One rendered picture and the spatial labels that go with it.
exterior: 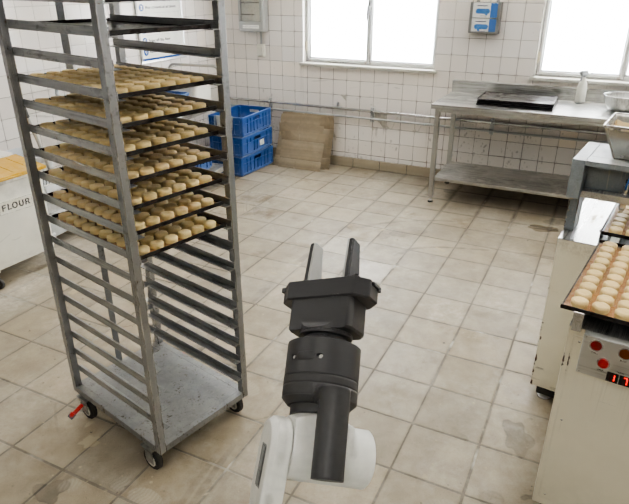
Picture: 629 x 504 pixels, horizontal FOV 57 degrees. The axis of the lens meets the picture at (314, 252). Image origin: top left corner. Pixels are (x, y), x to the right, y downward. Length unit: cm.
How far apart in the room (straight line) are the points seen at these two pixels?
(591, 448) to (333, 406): 167
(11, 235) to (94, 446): 185
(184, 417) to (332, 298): 195
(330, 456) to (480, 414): 229
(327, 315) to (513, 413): 230
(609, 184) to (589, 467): 109
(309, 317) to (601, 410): 154
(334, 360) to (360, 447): 10
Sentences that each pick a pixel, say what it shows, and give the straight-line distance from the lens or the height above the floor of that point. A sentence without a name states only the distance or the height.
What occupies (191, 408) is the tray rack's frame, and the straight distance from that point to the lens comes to 264.
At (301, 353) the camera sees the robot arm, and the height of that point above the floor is 143.
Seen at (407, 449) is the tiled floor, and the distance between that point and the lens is 265.
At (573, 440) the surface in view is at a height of 41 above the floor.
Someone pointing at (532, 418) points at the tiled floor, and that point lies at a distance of 294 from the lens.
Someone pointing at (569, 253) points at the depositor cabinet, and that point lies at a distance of 266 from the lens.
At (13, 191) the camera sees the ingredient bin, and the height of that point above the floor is 61.
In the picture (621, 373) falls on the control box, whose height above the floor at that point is 74.
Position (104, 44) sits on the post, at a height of 165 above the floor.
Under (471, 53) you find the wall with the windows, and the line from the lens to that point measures 579.
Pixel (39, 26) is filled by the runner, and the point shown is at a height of 168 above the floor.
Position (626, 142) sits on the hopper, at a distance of 254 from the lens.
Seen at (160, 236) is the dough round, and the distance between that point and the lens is 220.
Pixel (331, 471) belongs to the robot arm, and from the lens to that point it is 62.
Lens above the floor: 181
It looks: 25 degrees down
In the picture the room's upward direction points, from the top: straight up
